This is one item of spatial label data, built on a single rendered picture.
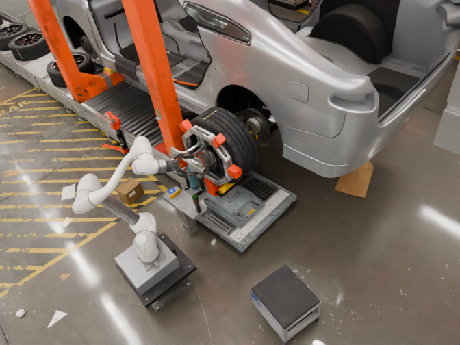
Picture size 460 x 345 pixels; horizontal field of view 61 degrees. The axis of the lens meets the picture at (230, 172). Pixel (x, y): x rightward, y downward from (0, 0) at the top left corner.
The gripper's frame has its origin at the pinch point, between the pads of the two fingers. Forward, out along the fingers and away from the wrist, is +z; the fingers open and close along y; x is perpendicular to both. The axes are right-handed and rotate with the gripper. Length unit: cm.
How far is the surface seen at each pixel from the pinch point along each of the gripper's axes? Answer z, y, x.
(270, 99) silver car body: 69, 46, -18
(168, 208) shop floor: 23, 47, 147
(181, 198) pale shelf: 19, 27, 92
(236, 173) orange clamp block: 45, 9, 28
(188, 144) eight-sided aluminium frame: 24, 60, 55
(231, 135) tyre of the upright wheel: 43, 34, 11
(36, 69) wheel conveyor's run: -99, 388, 275
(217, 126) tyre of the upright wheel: 33, 44, 11
